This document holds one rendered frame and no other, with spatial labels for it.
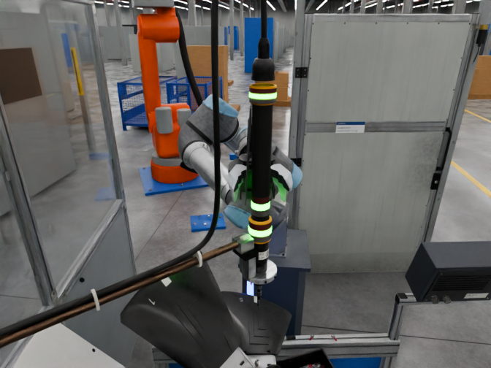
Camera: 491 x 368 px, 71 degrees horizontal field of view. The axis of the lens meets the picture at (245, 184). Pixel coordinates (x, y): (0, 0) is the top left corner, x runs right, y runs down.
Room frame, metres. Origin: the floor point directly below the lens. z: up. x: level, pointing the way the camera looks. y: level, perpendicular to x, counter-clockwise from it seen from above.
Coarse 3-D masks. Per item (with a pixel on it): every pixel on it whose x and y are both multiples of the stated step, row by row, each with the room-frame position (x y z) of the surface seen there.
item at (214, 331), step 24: (144, 288) 0.53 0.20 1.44; (168, 288) 0.55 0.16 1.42; (192, 288) 0.57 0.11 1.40; (216, 288) 0.60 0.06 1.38; (144, 312) 0.50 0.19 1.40; (168, 312) 0.52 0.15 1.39; (192, 312) 0.54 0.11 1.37; (216, 312) 0.56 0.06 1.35; (144, 336) 0.48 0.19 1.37; (168, 336) 0.49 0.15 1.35; (192, 336) 0.51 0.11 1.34; (216, 336) 0.52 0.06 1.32; (192, 360) 0.48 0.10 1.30; (216, 360) 0.49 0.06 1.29
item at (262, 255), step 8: (264, 40) 0.55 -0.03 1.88; (264, 48) 0.55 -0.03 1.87; (264, 56) 0.55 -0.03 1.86; (256, 64) 0.55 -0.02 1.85; (264, 64) 0.54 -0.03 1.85; (272, 64) 0.55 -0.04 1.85; (256, 72) 0.55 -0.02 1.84; (264, 72) 0.54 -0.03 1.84; (272, 72) 0.55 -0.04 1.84; (256, 80) 0.54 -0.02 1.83; (264, 80) 0.54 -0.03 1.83; (272, 80) 0.55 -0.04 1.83; (256, 248) 0.54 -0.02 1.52; (264, 248) 0.54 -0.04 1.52; (256, 256) 0.54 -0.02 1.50; (264, 256) 0.54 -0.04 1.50; (256, 264) 0.54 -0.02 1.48; (264, 264) 0.55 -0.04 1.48; (256, 272) 0.54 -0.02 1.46
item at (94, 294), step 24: (216, 0) 0.50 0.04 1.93; (264, 0) 0.55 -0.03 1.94; (216, 24) 0.50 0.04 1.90; (264, 24) 0.55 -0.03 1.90; (216, 48) 0.50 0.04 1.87; (216, 72) 0.50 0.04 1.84; (216, 96) 0.50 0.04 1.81; (216, 120) 0.50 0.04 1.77; (216, 144) 0.50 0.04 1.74; (216, 168) 0.50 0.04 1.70; (216, 192) 0.50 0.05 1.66; (216, 216) 0.50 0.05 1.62; (168, 264) 0.44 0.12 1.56; (48, 312) 0.34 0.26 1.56; (0, 336) 0.31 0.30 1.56
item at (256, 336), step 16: (240, 304) 0.76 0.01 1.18; (256, 304) 0.77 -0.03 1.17; (272, 304) 0.80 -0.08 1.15; (240, 320) 0.70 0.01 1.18; (256, 320) 0.70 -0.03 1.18; (272, 320) 0.72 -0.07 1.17; (288, 320) 0.74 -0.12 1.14; (240, 336) 0.64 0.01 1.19; (256, 336) 0.64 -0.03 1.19; (272, 336) 0.65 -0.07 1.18; (256, 352) 0.59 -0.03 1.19; (272, 352) 0.60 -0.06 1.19
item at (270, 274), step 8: (232, 240) 0.54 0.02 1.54; (240, 240) 0.53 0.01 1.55; (248, 240) 0.53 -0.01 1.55; (240, 248) 0.52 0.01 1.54; (248, 248) 0.52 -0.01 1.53; (240, 256) 0.52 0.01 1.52; (248, 256) 0.52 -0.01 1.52; (240, 264) 0.54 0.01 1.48; (248, 264) 0.52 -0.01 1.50; (272, 264) 0.57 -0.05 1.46; (248, 272) 0.52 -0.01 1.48; (264, 272) 0.55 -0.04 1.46; (272, 272) 0.55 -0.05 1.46; (248, 280) 0.53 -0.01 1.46; (256, 280) 0.52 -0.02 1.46; (264, 280) 0.53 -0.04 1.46; (272, 280) 0.53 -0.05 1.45
